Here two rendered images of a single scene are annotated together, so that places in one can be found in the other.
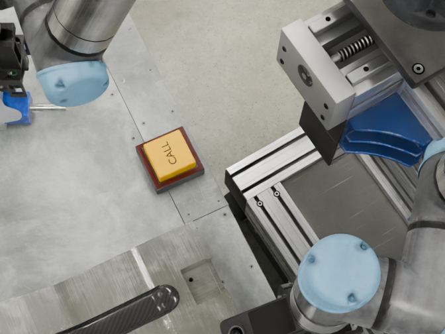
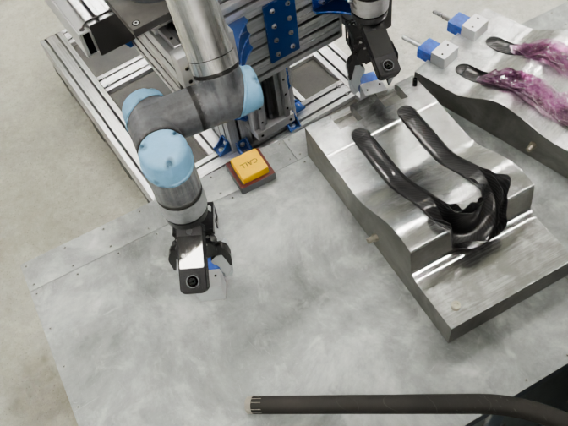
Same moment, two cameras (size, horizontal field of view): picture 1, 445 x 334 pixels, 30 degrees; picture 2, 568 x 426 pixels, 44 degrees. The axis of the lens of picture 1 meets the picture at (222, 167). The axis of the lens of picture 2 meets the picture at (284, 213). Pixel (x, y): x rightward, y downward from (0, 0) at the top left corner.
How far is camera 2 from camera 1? 101 cm
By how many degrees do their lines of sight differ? 37
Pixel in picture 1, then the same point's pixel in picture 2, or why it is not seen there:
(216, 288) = (347, 119)
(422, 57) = not seen: outside the picture
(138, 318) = (374, 150)
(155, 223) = (297, 177)
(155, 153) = (248, 170)
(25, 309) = (379, 205)
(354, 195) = not seen: hidden behind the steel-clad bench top
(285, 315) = (376, 34)
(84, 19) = (225, 32)
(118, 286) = (355, 161)
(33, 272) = (341, 245)
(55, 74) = (249, 81)
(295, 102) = not seen: hidden behind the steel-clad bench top
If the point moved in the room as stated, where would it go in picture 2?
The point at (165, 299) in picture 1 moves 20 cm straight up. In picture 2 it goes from (360, 136) to (358, 62)
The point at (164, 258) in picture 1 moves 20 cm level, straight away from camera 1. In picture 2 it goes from (332, 138) to (234, 161)
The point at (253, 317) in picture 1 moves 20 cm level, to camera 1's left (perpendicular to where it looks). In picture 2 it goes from (377, 54) to (384, 133)
